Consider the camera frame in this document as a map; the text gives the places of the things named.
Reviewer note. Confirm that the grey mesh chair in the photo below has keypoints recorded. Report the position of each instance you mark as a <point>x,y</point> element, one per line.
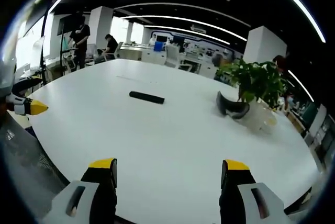
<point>23,161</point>

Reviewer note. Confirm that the white office chair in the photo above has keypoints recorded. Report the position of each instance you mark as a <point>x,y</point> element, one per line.
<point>172,56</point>
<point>70,60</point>

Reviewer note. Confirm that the black headset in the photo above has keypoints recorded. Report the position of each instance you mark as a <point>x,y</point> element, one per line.
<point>230,107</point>

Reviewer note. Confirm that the black remote control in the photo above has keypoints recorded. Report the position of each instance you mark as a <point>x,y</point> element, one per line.
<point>146,98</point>

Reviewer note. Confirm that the black stand pole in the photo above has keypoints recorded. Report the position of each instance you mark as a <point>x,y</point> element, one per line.
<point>43,51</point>

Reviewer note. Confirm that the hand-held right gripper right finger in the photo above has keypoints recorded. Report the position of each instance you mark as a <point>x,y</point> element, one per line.
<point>251,208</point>

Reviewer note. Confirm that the blue box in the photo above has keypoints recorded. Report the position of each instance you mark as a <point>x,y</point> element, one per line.
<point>158,46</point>

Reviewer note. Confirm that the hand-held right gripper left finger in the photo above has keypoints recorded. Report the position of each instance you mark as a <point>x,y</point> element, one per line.
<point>78,208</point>

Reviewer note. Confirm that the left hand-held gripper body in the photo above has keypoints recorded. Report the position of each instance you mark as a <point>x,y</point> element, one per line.
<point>5,74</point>

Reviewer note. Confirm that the green leafy plant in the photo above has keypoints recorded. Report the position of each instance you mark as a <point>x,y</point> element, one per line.
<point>251,80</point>

